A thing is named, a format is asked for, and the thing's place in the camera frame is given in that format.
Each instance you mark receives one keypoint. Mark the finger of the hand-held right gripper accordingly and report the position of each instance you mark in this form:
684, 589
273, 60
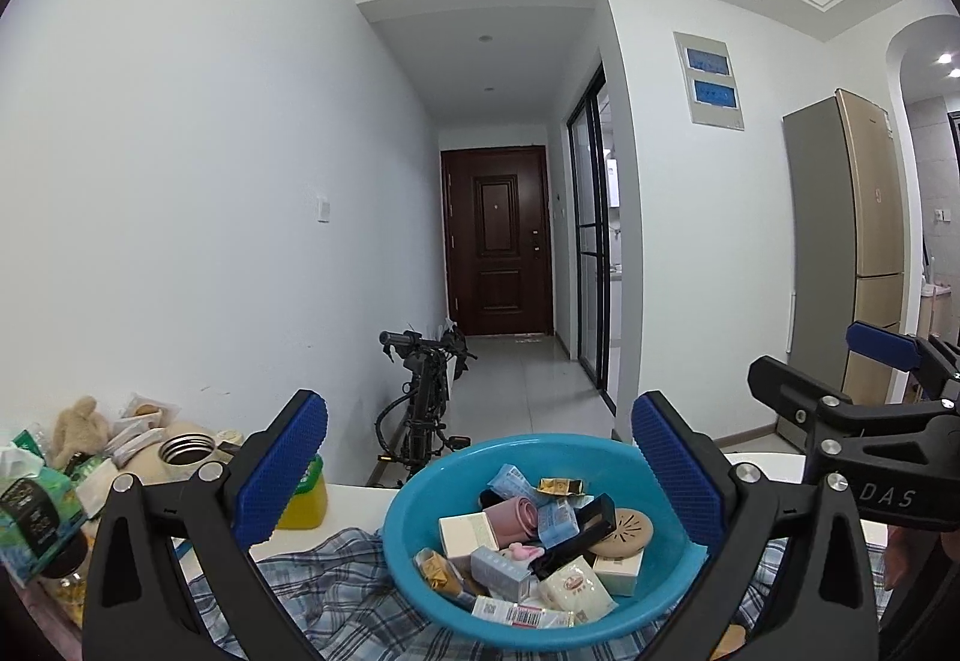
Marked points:
787, 391
885, 342

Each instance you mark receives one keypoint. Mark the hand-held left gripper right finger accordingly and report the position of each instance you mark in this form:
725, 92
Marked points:
679, 473

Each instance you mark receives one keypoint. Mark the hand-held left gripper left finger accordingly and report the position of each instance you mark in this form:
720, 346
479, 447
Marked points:
285, 466

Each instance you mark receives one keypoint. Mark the gold foil wrapper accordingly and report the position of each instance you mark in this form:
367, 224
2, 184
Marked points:
562, 486

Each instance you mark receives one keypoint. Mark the small light blue packet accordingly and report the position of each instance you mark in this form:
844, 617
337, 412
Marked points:
510, 481
555, 522

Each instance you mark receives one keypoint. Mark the white tissue packet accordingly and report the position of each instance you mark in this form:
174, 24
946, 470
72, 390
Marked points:
577, 586

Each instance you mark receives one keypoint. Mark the blue plastic basin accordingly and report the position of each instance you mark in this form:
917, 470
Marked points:
450, 481

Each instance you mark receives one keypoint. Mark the pink roll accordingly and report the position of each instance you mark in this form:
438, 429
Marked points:
514, 518

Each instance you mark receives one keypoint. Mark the light blue-grey box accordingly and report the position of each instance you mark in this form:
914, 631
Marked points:
502, 567

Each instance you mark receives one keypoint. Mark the person's right hand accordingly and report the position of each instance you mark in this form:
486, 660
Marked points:
911, 560

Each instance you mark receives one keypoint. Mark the yellow bin with green rim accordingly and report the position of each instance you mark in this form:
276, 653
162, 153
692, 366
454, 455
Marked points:
307, 503

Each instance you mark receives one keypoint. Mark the beige round slotted disc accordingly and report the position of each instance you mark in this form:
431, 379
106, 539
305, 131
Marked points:
630, 533

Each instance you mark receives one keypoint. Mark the beige thermos bottle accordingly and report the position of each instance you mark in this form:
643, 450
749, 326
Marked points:
187, 447

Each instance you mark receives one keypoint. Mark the cream box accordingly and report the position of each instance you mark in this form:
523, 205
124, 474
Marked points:
619, 571

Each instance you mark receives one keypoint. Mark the gold fridge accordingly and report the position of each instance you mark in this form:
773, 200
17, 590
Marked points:
825, 241

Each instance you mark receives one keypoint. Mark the plaid cloth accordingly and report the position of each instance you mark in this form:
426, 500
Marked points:
337, 578

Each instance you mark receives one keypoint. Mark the black bicycle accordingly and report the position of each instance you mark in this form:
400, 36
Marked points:
424, 398

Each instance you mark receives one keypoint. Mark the white box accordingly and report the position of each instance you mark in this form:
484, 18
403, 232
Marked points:
465, 533

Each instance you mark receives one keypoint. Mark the beige plush toy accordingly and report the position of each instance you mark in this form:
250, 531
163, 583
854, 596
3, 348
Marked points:
79, 424

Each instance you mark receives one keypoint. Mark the red and white cigarette pack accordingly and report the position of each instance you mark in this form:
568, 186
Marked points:
517, 612

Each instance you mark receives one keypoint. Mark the black-framed glass sliding door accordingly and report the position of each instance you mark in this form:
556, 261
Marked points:
589, 256

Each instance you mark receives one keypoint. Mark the glass jar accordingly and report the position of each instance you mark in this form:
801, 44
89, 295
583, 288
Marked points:
64, 578

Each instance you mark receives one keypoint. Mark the green tissue pack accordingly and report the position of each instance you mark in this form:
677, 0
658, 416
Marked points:
37, 518
28, 445

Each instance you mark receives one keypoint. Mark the dark brown door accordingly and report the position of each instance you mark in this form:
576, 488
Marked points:
499, 241

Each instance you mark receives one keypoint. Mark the black frame box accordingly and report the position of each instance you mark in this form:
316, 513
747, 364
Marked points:
604, 515

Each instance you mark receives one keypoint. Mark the white light switch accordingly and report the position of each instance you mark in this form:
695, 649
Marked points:
322, 208

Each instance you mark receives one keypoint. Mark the grey wall panel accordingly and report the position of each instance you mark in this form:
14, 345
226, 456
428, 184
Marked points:
709, 79

